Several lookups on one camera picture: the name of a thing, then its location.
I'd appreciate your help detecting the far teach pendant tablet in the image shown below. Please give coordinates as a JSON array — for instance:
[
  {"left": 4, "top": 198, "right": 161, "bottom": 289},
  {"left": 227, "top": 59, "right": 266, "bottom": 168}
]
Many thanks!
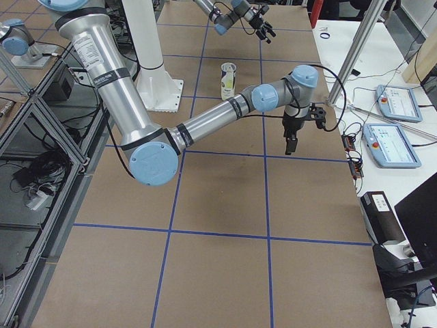
[{"left": 376, "top": 85, "right": 423, "bottom": 123}]

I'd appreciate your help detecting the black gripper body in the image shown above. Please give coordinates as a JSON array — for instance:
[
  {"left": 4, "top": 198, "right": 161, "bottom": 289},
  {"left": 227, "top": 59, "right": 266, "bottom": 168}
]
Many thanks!
[
  {"left": 248, "top": 12, "right": 266, "bottom": 31},
  {"left": 282, "top": 114, "right": 305, "bottom": 139}
]

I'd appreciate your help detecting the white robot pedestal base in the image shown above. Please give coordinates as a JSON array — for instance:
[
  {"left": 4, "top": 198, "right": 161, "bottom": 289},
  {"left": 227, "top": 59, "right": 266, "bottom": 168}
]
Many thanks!
[{"left": 122, "top": 0, "right": 184, "bottom": 113}]

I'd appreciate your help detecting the black computer monitor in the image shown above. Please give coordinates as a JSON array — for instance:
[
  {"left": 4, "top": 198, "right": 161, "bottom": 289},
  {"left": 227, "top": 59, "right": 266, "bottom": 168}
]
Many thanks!
[{"left": 395, "top": 174, "right": 437, "bottom": 267}]

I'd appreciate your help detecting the near teach pendant tablet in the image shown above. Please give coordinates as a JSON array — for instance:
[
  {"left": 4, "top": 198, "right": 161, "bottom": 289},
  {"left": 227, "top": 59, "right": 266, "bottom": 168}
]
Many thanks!
[{"left": 363, "top": 123, "right": 421, "bottom": 169}]

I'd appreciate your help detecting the clear tennis ball can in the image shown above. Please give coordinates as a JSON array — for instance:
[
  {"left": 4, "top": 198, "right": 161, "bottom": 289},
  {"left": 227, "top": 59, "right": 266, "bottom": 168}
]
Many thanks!
[{"left": 221, "top": 62, "right": 236, "bottom": 100}]

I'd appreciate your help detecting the orange black electronics board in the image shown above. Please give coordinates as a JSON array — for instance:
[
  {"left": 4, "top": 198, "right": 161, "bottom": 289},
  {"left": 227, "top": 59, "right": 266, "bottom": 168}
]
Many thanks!
[{"left": 341, "top": 134, "right": 364, "bottom": 180}]

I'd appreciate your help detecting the black box with label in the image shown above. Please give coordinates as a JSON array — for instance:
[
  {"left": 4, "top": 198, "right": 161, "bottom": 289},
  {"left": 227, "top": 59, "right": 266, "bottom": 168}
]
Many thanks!
[{"left": 360, "top": 191, "right": 406, "bottom": 245}]

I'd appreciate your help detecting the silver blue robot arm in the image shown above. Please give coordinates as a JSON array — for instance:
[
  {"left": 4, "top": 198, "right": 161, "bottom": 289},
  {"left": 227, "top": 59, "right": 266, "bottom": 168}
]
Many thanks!
[
  {"left": 43, "top": 1, "right": 319, "bottom": 186},
  {"left": 193, "top": 0, "right": 276, "bottom": 44}
]

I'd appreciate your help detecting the teach pendant tablet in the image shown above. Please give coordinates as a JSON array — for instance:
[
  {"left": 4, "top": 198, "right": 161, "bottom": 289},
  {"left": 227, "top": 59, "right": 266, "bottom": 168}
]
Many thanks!
[
  {"left": 376, "top": 85, "right": 423, "bottom": 123},
  {"left": 363, "top": 123, "right": 421, "bottom": 169}
]

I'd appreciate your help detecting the yellow tennis ball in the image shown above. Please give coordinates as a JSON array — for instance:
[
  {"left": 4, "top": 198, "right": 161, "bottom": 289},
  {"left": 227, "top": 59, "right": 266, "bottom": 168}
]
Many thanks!
[{"left": 222, "top": 75, "right": 235, "bottom": 90}]

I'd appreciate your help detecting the aluminium frame post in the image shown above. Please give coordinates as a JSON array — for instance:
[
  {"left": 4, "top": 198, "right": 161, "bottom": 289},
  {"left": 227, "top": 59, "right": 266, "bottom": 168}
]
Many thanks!
[{"left": 327, "top": 0, "right": 386, "bottom": 106}]

